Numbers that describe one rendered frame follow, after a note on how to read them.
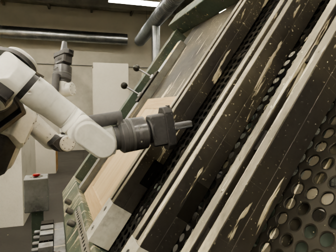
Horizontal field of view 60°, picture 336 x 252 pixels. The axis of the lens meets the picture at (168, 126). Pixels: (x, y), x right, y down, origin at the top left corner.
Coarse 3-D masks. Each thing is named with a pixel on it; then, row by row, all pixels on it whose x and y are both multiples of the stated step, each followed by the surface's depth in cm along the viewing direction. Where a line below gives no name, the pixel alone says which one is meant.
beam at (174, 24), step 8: (200, 0) 147; (208, 0) 141; (216, 0) 138; (224, 0) 134; (232, 0) 131; (184, 8) 174; (192, 8) 155; (200, 8) 151; (208, 8) 147; (216, 8) 143; (224, 8) 140; (176, 16) 181; (184, 16) 166; (192, 16) 162; (200, 16) 157; (208, 16) 153; (176, 24) 180; (184, 24) 174; (192, 24) 169
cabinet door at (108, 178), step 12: (144, 108) 144; (156, 108) 127; (120, 156) 129; (132, 156) 115; (108, 168) 133; (120, 168) 118; (96, 180) 137; (108, 180) 122; (84, 192) 141; (96, 192) 125; (108, 192) 113; (96, 204) 115
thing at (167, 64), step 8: (176, 48) 159; (176, 56) 159; (168, 64) 158; (160, 72) 157; (160, 80) 157; (152, 88) 156; (144, 96) 154; (136, 104) 153; (136, 112) 153; (96, 160) 151; (104, 160) 149; (96, 168) 147; (88, 176) 146; (80, 184) 148; (88, 184) 146
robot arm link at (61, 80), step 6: (54, 72) 141; (60, 72) 141; (66, 72) 142; (54, 78) 137; (60, 78) 141; (66, 78) 142; (54, 84) 137; (60, 84) 140; (66, 84) 140; (72, 84) 142; (60, 90) 140; (66, 90) 139; (72, 90) 142
